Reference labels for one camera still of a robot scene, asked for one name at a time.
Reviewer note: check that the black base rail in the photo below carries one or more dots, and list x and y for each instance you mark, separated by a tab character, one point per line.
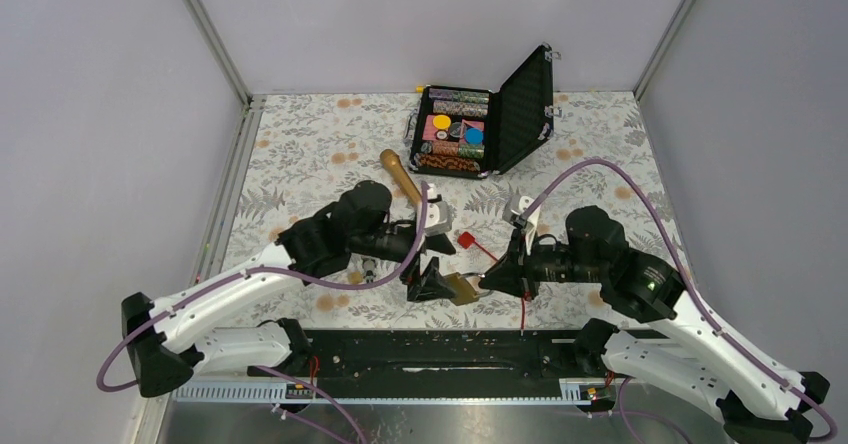
379	366

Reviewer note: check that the black poker chip case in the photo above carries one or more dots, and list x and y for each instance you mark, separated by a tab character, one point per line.
517	119

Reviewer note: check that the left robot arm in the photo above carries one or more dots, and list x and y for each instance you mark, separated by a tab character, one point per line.
171	339

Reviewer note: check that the yellow chip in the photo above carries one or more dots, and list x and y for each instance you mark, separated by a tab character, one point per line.
441	122

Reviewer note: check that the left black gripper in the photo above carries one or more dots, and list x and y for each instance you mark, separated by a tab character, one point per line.
431	283

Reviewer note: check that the blue chip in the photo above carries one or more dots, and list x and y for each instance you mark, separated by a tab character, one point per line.
473	136

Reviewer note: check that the red cable lock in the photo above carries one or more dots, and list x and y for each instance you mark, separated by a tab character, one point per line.
466	240

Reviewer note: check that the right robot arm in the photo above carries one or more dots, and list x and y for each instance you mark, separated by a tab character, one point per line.
758	401

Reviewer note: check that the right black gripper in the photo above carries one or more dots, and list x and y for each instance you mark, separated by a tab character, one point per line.
515	274

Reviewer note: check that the floral table mat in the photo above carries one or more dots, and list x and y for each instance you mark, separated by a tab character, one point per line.
311	148

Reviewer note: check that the large brass padlock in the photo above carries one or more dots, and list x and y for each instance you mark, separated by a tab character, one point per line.
466	288

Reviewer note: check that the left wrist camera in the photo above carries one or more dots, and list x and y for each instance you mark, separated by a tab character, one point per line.
437	212

